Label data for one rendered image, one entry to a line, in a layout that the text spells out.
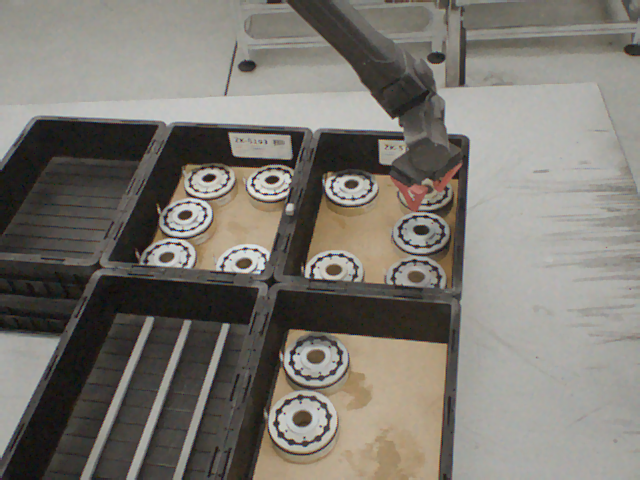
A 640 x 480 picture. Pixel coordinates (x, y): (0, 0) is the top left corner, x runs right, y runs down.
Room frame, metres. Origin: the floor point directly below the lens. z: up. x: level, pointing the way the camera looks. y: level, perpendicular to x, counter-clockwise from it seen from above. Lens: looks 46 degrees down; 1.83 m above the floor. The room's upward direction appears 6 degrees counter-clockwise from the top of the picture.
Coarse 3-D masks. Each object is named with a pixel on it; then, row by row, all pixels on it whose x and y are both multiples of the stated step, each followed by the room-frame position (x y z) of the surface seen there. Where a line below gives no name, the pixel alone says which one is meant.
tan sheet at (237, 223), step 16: (240, 176) 1.18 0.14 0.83; (176, 192) 1.15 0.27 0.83; (240, 192) 1.13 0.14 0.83; (224, 208) 1.09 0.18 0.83; (240, 208) 1.08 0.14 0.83; (256, 208) 1.08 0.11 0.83; (224, 224) 1.04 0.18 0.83; (240, 224) 1.04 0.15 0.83; (256, 224) 1.03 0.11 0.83; (272, 224) 1.03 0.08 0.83; (160, 240) 1.02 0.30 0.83; (208, 240) 1.00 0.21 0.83; (224, 240) 1.00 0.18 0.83; (240, 240) 0.99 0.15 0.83; (256, 240) 0.99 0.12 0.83; (272, 240) 0.98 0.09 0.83; (208, 256) 0.96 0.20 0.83
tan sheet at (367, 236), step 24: (384, 192) 1.08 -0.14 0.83; (456, 192) 1.06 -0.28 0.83; (336, 216) 1.03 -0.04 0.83; (360, 216) 1.02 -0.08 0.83; (384, 216) 1.02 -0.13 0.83; (312, 240) 0.97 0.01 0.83; (336, 240) 0.97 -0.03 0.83; (360, 240) 0.96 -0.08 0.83; (384, 240) 0.95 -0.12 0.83; (384, 264) 0.89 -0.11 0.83
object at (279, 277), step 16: (320, 128) 1.18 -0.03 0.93; (336, 128) 1.17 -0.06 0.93; (464, 144) 1.08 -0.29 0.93; (464, 160) 1.05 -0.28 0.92; (304, 176) 1.04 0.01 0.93; (464, 176) 0.99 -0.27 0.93; (304, 192) 1.00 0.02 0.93; (464, 192) 0.95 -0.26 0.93; (464, 208) 0.91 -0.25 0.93; (288, 224) 0.92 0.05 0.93; (464, 224) 0.87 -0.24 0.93; (288, 240) 0.89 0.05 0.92; (464, 240) 0.84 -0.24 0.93; (464, 256) 0.80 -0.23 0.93; (352, 288) 0.76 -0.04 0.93; (368, 288) 0.76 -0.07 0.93; (384, 288) 0.76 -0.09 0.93; (400, 288) 0.75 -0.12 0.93; (416, 288) 0.75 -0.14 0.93; (432, 288) 0.74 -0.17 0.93
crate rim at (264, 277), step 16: (208, 128) 1.22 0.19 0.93; (224, 128) 1.21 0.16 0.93; (240, 128) 1.21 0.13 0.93; (256, 128) 1.20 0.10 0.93; (272, 128) 1.20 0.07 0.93; (288, 128) 1.19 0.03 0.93; (304, 128) 1.18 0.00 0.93; (160, 144) 1.18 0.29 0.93; (304, 144) 1.13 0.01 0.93; (304, 160) 1.09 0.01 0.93; (144, 176) 1.09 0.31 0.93; (288, 192) 1.00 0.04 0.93; (128, 208) 1.01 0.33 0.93; (112, 240) 0.93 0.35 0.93; (272, 256) 0.85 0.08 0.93; (160, 272) 0.84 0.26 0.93; (176, 272) 0.84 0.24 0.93; (192, 272) 0.83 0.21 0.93; (208, 272) 0.83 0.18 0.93; (224, 272) 0.83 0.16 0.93; (240, 272) 0.82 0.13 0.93; (272, 272) 0.81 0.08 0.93
